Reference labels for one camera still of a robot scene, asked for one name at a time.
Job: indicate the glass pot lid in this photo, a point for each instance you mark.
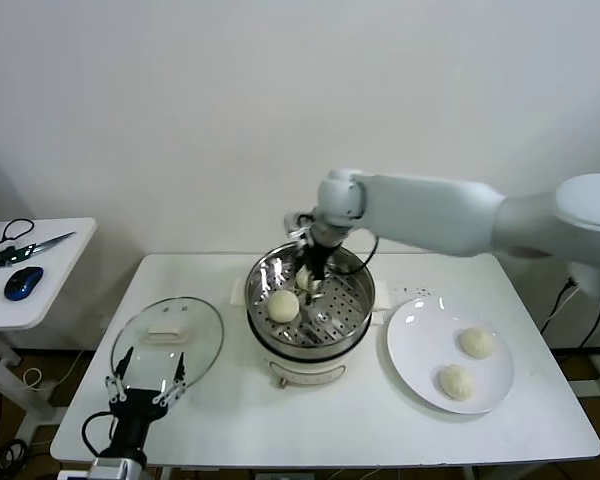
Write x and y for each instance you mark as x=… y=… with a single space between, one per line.
x=200 y=330

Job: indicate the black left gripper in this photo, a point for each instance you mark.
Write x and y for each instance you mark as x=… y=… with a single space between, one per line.
x=135 y=420

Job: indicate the white round plate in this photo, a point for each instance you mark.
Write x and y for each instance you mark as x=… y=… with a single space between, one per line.
x=420 y=350

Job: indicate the stainless steel steamer basket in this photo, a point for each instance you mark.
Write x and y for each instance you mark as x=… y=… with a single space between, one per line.
x=355 y=300

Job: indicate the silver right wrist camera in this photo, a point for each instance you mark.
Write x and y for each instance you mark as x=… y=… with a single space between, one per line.
x=296 y=226

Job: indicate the white side table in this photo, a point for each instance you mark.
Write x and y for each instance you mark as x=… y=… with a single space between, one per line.
x=55 y=280

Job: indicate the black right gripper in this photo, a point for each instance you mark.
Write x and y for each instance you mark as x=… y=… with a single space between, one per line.
x=324 y=257

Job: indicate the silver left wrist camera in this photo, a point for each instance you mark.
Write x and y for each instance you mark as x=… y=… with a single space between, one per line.
x=72 y=472

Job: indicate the white steamed baozi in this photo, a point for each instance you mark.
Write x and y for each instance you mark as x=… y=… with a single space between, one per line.
x=302 y=276
x=456 y=382
x=282 y=306
x=476 y=342

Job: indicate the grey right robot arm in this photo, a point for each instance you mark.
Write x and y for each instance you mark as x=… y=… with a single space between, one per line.
x=430 y=215

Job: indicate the blue computer mouse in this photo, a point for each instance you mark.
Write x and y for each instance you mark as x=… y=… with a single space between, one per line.
x=24 y=282

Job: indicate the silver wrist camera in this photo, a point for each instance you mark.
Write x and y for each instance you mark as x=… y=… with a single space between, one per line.
x=296 y=226
x=72 y=472

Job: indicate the white electric cooker pot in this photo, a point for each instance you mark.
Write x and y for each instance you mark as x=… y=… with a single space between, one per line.
x=305 y=367

